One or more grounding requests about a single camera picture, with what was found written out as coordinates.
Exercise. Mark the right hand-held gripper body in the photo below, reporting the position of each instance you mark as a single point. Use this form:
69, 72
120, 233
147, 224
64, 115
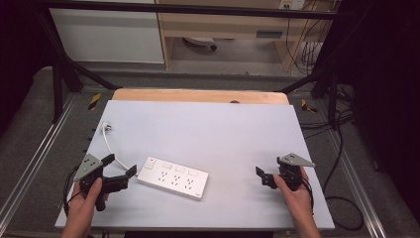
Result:
290, 172

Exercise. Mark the light wooden desk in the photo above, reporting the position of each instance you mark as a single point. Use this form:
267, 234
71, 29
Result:
224, 28

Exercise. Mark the white wall socket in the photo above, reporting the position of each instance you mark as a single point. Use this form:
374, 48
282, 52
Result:
292, 4

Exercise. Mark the black metal stand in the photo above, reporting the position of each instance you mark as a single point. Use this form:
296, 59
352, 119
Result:
332, 99
57, 92

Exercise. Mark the white power plug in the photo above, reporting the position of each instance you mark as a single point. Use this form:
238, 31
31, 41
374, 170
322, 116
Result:
105, 126

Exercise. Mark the black metal frame bar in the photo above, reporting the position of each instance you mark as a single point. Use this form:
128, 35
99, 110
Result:
185, 10

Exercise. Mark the wooden table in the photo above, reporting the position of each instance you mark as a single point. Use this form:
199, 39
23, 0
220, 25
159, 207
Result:
198, 95

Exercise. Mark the pale grey table mat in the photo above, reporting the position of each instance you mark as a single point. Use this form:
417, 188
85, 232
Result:
211, 132

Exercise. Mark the aluminium floor rail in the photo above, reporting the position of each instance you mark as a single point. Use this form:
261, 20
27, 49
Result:
29, 168
358, 185

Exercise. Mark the person's right hand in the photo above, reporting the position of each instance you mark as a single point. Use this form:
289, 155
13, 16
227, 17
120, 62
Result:
298, 203

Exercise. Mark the white cabinet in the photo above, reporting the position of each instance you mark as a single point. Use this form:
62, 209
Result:
105, 33

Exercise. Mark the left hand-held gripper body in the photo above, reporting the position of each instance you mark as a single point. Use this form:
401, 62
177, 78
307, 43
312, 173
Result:
88, 167

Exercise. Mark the white power strip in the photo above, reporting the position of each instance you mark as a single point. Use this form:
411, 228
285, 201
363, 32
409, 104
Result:
175, 178

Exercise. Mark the dark curtain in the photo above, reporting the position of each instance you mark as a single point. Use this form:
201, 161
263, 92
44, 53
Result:
20, 49
386, 82

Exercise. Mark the office chair base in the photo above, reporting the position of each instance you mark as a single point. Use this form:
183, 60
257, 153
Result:
200, 41

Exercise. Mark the person's left hand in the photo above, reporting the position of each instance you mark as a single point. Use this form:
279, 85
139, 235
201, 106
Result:
81, 206

